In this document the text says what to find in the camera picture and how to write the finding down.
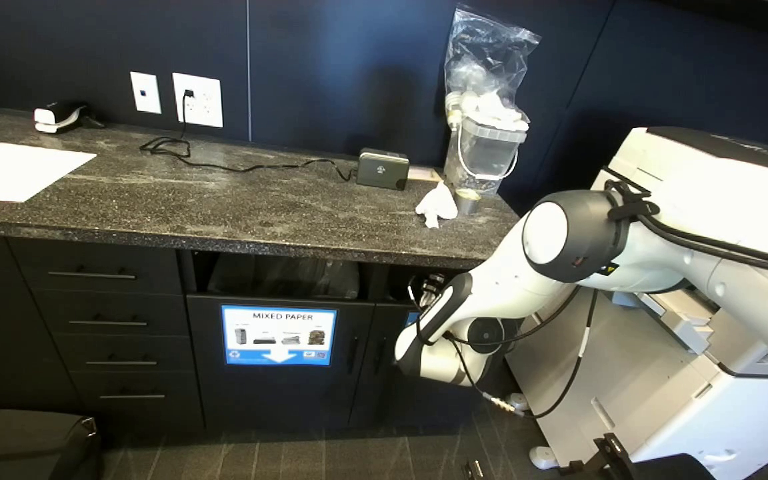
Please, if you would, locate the plain white tissue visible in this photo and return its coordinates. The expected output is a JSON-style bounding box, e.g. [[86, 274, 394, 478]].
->
[[413, 178, 461, 231]]

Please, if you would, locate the black drawer handle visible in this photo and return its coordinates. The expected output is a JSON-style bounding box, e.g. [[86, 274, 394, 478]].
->
[[66, 315, 149, 331], [42, 268, 138, 282], [82, 356, 161, 371], [97, 388, 172, 404]]

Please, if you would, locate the small tan block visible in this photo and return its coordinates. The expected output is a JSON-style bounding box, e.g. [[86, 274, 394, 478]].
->
[[406, 164, 446, 186]]

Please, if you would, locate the plain black cabinet door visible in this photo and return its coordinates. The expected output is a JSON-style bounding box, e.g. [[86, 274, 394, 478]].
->
[[0, 231, 80, 412]]

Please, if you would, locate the clear plastic bucket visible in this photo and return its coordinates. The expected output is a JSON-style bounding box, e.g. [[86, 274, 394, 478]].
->
[[442, 108, 530, 195]]

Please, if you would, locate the black drawer cabinet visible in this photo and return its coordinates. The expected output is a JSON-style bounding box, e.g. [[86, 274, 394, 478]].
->
[[5, 238, 205, 431]]

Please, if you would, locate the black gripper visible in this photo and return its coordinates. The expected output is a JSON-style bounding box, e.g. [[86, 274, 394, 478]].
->
[[404, 271, 452, 311]]

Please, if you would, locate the small metal cup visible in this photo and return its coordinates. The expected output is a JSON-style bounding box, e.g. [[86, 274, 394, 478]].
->
[[453, 186, 485, 216]]

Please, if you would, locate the black tripod clamp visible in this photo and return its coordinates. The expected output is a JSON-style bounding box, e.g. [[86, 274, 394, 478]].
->
[[569, 428, 637, 480]]

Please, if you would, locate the blue sign with down arrow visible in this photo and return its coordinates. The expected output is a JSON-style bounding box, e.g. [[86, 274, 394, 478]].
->
[[218, 300, 342, 371]]

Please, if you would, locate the white office printer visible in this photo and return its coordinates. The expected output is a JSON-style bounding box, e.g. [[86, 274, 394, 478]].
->
[[505, 123, 768, 480]]

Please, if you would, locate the small white wall plate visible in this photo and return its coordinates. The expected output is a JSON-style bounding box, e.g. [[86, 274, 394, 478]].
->
[[128, 70, 165, 116]]

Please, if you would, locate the thin black power cable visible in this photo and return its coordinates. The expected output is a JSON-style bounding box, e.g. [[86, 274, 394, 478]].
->
[[137, 134, 361, 180]]

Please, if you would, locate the black bin cabinet door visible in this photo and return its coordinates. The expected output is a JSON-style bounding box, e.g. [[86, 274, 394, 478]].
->
[[185, 294, 377, 431], [353, 300, 513, 428]]

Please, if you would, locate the black adapter box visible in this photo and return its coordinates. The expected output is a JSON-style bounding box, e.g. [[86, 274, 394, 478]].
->
[[353, 147, 413, 191]]

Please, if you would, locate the white wall outlet plate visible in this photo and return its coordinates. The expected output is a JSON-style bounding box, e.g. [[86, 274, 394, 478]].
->
[[169, 70, 226, 130]]

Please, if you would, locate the white paper sheet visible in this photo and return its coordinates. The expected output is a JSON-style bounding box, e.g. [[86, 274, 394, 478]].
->
[[0, 142, 100, 204]]

